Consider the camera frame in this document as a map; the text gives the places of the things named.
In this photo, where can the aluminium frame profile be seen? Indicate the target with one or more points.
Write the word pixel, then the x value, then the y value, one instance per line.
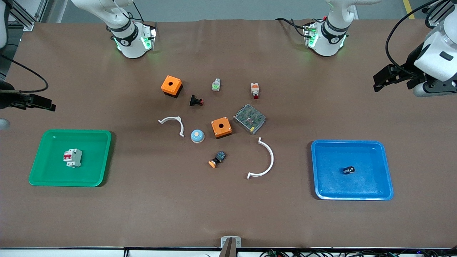
pixel 433 16
pixel 25 18

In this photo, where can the small white pipe clamp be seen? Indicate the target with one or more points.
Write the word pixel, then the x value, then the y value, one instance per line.
pixel 171 118

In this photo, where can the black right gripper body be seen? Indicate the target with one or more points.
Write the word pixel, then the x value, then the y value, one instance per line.
pixel 6 99

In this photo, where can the grey metal bracket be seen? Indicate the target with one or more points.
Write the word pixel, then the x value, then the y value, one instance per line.
pixel 224 240

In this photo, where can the dark cylindrical capacitor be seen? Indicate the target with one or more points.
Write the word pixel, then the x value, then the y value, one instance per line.
pixel 348 170

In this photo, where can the green button white switch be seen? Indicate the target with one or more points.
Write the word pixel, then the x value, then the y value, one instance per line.
pixel 216 85

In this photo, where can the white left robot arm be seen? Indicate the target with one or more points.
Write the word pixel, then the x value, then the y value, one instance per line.
pixel 326 39

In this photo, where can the metal mesh power supply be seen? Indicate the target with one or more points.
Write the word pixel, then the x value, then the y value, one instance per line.
pixel 250 118

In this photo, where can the black red knob switch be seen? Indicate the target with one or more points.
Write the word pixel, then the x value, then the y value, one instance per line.
pixel 194 100

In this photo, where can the orange button box black base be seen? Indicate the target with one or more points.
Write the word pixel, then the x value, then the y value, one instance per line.
pixel 176 85
pixel 226 128

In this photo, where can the large white pipe clamp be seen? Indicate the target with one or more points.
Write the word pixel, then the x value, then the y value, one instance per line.
pixel 272 159

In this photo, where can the white circuit breaker red switch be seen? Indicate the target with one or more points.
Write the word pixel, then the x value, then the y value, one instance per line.
pixel 75 159

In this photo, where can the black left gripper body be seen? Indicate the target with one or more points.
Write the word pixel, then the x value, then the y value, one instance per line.
pixel 413 58

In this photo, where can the green plastic tray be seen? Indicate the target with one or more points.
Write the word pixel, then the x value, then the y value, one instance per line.
pixel 50 167

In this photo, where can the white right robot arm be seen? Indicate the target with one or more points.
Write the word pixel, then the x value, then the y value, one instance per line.
pixel 132 43

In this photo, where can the orange button blue body switch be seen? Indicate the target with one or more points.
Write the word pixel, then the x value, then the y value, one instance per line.
pixel 220 156

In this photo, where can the red button white orange switch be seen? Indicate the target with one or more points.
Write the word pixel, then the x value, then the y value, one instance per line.
pixel 254 88

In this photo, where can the blue plastic tray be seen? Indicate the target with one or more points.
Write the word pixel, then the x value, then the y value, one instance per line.
pixel 371 178

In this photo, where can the blue white round buzzer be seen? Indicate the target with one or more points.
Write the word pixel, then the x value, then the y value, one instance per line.
pixel 197 136

